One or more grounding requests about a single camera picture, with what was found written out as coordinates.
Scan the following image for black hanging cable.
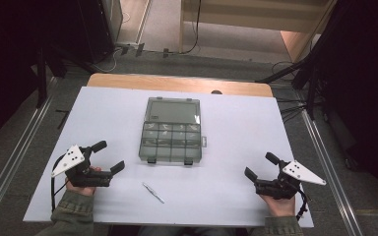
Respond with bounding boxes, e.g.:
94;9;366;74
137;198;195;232
179;0;202;55

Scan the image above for person's left hand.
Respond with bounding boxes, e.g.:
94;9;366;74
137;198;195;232
64;166;102;197

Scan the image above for dark cabinet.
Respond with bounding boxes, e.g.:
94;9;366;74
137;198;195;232
75;0;124;64

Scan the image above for black metal stand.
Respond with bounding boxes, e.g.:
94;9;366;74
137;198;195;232
32;42;96;110
255;48;330;121

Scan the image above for black floor cables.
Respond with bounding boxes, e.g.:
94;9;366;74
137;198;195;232
271;60;309;124

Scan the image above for right hand-held gripper black cable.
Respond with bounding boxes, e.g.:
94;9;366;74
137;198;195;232
294;189;310;221

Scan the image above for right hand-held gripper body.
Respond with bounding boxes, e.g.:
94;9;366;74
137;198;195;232
254;160;327;201

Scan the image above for hand-held gripper black cable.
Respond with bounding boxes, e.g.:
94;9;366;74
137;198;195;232
50;154;69;214
294;189;310;221

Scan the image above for left hand-held gripper black cable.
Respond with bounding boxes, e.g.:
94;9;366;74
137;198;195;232
50;154;69;214

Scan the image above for metal tweezers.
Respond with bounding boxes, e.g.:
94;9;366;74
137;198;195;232
142;182;165;205

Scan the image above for clear plastic compartment box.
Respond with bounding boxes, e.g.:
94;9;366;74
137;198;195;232
138;96;208;166

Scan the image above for aluminium floor rail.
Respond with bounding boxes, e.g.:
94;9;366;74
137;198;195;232
299;109;364;236
0;77;59;224

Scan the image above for wooden table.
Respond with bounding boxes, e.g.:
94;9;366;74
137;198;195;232
87;72;274;98

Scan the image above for person's right hand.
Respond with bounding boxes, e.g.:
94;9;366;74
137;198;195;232
259;194;297;218

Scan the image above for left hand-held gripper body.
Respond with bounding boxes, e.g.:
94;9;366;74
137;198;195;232
51;145;114;188

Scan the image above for white board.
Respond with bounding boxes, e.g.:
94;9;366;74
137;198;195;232
23;86;315;228

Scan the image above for light wooden furniture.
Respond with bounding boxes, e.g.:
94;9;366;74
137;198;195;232
178;0;339;63

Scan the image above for white floor cable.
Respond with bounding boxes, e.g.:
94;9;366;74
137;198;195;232
93;48;123;74

